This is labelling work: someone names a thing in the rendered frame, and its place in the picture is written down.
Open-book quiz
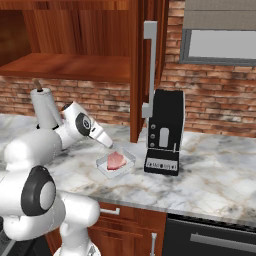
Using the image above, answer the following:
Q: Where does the black dishwasher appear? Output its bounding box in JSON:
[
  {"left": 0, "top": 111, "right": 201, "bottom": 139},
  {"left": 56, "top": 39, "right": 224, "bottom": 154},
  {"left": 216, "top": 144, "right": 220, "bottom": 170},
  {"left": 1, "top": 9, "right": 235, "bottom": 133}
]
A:
[{"left": 161, "top": 212, "right": 256, "bottom": 256}]

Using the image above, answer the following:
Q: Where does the wooden drawer front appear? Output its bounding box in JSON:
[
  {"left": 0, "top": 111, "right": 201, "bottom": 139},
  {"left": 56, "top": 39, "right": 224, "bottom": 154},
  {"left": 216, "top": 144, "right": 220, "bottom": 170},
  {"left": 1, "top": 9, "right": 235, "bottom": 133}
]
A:
[{"left": 95, "top": 200, "right": 168, "bottom": 235}]

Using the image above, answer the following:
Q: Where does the wooden wall cabinet door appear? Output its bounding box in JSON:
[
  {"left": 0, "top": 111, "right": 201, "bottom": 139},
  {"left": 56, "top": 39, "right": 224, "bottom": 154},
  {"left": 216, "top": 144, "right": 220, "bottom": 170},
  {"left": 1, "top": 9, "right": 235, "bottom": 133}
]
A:
[{"left": 129, "top": 0, "right": 170, "bottom": 144}]

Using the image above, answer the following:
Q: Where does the clear plastic tray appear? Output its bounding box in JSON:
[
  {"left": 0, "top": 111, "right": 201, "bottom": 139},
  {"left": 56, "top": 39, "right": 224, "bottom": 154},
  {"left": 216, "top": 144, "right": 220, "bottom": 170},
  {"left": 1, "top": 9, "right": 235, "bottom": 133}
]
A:
[{"left": 95, "top": 146, "right": 137, "bottom": 181}]

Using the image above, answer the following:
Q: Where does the grey framed window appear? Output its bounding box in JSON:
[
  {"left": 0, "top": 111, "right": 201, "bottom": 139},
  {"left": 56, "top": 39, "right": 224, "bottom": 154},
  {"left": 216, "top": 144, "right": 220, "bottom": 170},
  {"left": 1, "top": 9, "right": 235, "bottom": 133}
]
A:
[{"left": 179, "top": 28, "right": 256, "bottom": 67}]

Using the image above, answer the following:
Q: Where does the grey base cabinet door handle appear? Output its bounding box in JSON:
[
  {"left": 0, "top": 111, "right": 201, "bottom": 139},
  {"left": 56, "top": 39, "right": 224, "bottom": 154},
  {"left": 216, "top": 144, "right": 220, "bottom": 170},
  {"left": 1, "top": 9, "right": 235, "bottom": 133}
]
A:
[{"left": 150, "top": 232, "right": 158, "bottom": 256}]

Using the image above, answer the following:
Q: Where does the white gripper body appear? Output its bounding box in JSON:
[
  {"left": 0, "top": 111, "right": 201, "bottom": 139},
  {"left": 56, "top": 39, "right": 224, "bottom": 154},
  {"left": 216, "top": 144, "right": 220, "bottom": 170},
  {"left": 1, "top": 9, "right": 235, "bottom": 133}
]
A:
[{"left": 87, "top": 125, "right": 115, "bottom": 150}]

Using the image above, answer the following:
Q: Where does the black coffee machine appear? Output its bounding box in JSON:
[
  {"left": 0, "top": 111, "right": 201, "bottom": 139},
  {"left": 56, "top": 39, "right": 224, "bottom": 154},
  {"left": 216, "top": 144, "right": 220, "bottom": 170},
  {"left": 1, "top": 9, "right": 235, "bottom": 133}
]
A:
[{"left": 143, "top": 88, "right": 186, "bottom": 177}]

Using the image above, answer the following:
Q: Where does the wooden paper towel holder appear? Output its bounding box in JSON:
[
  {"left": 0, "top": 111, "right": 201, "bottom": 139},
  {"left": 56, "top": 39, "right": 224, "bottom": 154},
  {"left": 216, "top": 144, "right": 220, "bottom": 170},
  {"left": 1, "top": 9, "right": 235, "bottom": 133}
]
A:
[{"left": 32, "top": 78, "right": 60, "bottom": 131}]

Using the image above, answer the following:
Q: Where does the white paper towel roll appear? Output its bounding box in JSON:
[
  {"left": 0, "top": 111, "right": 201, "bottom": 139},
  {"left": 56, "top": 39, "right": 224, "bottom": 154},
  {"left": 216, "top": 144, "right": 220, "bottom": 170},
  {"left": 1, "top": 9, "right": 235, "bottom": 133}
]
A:
[{"left": 30, "top": 87, "right": 63, "bottom": 130}]

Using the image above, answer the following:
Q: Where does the pink raw meat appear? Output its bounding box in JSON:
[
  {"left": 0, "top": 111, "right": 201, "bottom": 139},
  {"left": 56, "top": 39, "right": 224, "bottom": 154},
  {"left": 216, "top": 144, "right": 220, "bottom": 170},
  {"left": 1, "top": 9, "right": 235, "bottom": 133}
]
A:
[{"left": 106, "top": 151, "right": 128, "bottom": 172}]

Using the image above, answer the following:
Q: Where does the grey dishwasher handle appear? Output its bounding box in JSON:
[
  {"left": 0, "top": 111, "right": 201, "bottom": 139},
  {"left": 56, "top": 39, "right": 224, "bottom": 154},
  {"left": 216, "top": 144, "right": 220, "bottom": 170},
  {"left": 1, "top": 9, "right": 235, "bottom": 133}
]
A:
[{"left": 189, "top": 232, "right": 256, "bottom": 254}]

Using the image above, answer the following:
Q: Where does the wooden base cabinet door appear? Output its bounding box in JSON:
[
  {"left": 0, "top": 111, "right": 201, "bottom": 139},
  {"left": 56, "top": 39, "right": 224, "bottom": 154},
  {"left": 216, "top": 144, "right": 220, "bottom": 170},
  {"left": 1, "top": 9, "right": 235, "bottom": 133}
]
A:
[{"left": 87, "top": 225, "right": 165, "bottom": 256}]

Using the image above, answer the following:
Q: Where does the wooden wall cabinet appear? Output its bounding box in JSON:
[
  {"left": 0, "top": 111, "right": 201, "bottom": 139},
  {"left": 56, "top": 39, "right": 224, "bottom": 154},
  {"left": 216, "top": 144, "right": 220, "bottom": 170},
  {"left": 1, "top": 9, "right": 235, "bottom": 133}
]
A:
[{"left": 0, "top": 0, "right": 140, "bottom": 85}]

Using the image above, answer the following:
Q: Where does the grey drawer handle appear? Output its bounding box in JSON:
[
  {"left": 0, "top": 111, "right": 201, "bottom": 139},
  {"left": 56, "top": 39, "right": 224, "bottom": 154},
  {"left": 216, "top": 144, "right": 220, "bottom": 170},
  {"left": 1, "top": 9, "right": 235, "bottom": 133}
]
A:
[{"left": 99, "top": 206, "right": 121, "bottom": 216}]

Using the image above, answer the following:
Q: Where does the grey wall cabinet door handle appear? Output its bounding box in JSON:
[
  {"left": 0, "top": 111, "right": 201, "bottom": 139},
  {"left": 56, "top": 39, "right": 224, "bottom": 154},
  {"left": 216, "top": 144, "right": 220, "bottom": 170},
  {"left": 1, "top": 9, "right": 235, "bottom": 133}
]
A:
[{"left": 141, "top": 20, "right": 159, "bottom": 120}]

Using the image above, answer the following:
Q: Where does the grey window blind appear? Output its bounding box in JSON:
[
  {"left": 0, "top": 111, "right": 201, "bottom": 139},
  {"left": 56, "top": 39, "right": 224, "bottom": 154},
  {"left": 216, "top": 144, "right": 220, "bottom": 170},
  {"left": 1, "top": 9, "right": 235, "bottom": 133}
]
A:
[{"left": 182, "top": 0, "right": 256, "bottom": 32}]

